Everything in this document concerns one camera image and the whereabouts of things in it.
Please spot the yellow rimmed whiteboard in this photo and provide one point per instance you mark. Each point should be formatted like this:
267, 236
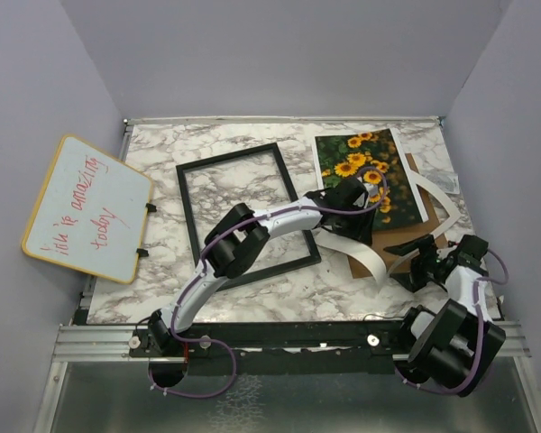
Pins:
91, 213

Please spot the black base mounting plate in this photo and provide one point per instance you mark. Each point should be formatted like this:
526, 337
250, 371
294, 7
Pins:
265, 348

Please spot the sunflower photo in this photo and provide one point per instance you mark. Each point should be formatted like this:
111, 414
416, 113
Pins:
377, 159

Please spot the white mat board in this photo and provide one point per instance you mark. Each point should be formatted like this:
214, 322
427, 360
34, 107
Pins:
373, 260

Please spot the aluminium rail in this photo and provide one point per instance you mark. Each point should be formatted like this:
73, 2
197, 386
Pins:
110, 343

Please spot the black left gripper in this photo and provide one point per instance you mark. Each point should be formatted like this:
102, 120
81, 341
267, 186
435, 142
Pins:
360, 230

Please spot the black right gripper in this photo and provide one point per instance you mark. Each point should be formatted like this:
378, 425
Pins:
414, 280

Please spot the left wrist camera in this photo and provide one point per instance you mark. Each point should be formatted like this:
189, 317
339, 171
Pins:
369, 197

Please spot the brown backing board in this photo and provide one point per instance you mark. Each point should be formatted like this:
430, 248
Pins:
391, 237

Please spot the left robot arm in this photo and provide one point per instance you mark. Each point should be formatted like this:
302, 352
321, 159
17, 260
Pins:
234, 245

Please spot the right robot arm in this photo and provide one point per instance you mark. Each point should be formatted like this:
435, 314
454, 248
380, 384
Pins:
455, 346

